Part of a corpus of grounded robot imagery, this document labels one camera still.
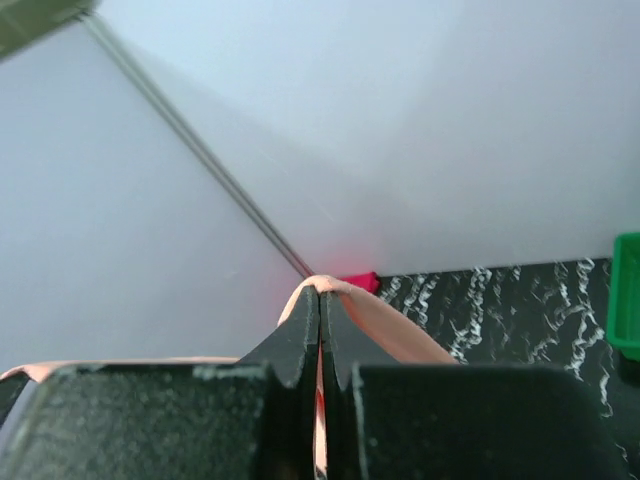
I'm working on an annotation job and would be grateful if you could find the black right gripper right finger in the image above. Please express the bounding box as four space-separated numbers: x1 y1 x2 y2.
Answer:
320 293 628 479

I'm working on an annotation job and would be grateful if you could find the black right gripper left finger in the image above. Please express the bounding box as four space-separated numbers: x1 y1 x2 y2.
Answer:
1 287 320 479

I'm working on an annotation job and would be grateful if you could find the peach t shirt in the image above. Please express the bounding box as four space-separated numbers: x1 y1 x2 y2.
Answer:
1 275 458 479

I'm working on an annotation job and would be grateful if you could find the folded magenta t shirt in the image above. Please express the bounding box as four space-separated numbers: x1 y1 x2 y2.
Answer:
340 272 380 294

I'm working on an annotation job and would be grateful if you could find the green plastic tray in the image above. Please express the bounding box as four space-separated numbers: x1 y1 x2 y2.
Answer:
606 232 640 362

